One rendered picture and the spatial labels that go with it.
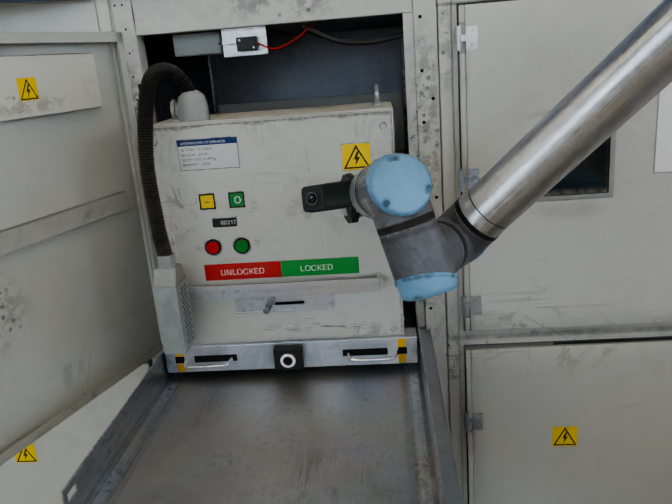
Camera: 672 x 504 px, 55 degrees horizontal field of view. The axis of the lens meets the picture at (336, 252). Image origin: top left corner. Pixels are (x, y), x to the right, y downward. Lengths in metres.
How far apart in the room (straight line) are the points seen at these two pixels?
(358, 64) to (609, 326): 1.16
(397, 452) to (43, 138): 0.89
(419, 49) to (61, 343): 0.96
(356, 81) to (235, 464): 1.44
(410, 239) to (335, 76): 1.37
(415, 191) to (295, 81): 1.38
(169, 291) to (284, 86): 1.14
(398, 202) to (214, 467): 0.56
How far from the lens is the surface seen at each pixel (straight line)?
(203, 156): 1.32
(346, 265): 1.33
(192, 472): 1.18
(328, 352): 1.39
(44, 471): 2.00
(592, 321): 1.65
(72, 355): 1.48
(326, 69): 2.25
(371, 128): 1.27
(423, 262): 0.94
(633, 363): 1.72
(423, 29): 1.47
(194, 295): 1.36
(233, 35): 1.53
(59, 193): 1.43
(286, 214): 1.31
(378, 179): 0.92
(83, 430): 1.88
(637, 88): 0.97
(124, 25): 1.57
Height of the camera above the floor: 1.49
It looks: 17 degrees down
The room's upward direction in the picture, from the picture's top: 5 degrees counter-clockwise
